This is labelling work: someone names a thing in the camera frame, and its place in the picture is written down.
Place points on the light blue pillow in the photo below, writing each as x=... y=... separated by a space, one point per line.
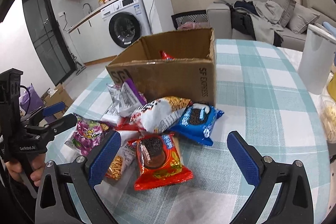
x=330 y=28

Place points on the small cardboard box on floor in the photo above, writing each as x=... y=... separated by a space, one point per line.
x=56 y=95

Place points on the grey cushion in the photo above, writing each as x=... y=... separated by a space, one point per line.
x=301 y=18

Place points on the pile of clothes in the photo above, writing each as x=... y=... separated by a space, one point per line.
x=256 y=20

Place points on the white orange noodle snack bag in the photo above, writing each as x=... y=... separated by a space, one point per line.
x=125 y=155

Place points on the yellow plastic bag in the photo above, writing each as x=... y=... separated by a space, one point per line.
x=331 y=88

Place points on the red Oreo snack packet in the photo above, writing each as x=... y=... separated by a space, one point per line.
x=159 y=162

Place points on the pink plastic bag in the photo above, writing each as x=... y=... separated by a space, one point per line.
x=193 y=26

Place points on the brown cardboard SF box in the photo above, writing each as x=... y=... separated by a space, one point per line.
x=191 y=75

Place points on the red packet inside box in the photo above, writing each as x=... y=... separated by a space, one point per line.
x=165 y=56

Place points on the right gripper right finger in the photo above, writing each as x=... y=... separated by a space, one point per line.
x=293 y=203

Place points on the white plastic bin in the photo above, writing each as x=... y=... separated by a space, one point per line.
x=317 y=58

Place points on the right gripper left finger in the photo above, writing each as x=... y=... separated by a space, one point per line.
x=54 y=202

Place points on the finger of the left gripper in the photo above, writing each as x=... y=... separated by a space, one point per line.
x=36 y=116
x=50 y=130

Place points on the purple bag on floor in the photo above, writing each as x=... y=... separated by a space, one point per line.
x=30 y=100

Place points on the white washing machine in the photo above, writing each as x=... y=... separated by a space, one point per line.
x=125 y=22

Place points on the kitchen faucet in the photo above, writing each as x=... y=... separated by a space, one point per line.
x=87 y=8

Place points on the purple chip bag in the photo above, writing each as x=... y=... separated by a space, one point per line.
x=87 y=135

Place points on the grey sofa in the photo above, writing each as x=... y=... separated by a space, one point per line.
x=282 y=23

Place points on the clear bag of snacks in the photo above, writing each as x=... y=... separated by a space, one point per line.
x=327 y=116

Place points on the blue Oreo snack packet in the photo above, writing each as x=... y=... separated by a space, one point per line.
x=197 y=123

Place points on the silver purple snack bag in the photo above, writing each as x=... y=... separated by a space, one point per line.
x=125 y=98

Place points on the black patterned chair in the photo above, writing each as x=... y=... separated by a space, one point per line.
x=196 y=17

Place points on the small white red packet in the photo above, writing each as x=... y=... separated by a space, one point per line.
x=118 y=118

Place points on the black glass door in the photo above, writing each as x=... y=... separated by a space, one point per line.
x=48 y=40

